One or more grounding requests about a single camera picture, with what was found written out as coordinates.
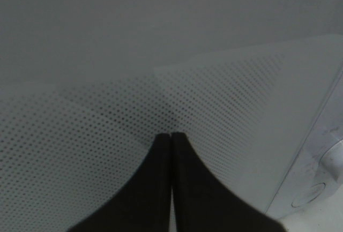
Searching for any white lower timer knob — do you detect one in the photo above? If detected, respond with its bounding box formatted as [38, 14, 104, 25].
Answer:
[320, 140, 342, 184]

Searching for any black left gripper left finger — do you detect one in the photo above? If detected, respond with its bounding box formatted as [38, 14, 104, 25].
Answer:
[69, 133, 172, 231]

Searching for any white microwave door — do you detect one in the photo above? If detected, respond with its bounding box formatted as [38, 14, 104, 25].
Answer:
[1, 0, 342, 231]

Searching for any white microwave oven body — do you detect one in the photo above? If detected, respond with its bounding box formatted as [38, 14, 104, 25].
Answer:
[266, 76, 342, 219]

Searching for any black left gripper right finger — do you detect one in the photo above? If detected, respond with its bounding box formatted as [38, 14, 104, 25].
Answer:
[171, 132, 285, 231]

